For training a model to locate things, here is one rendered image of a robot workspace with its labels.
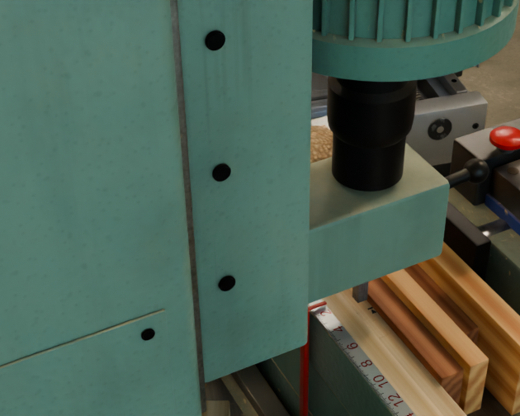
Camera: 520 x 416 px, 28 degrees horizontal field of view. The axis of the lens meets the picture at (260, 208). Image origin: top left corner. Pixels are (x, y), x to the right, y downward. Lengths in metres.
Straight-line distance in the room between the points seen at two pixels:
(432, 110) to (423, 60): 0.78
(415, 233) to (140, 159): 0.30
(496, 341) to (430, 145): 0.65
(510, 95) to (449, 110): 1.55
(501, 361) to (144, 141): 0.39
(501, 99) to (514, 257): 2.06
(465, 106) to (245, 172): 0.83
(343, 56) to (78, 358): 0.22
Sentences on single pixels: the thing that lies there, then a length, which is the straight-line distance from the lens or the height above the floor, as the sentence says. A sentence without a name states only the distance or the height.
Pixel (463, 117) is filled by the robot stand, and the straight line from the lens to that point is 1.41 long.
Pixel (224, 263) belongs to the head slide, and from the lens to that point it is 0.63.
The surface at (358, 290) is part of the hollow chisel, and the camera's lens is 0.81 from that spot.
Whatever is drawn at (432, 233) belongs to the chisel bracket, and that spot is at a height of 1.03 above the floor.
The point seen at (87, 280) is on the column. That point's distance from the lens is 0.54.
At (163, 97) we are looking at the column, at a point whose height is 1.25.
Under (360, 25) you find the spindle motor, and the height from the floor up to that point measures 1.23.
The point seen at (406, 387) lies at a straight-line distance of 0.76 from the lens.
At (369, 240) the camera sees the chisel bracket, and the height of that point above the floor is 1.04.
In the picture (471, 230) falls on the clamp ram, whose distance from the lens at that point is 0.83.
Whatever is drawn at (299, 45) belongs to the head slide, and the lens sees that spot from 0.57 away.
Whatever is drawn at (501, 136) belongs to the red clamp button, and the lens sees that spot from 0.89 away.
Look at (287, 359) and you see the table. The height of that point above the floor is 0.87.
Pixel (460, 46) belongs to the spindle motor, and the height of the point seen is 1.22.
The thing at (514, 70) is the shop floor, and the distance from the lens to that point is 3.06.
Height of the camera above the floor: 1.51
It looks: 38 degrees down
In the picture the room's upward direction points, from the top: 1 degrees counter-clockwise
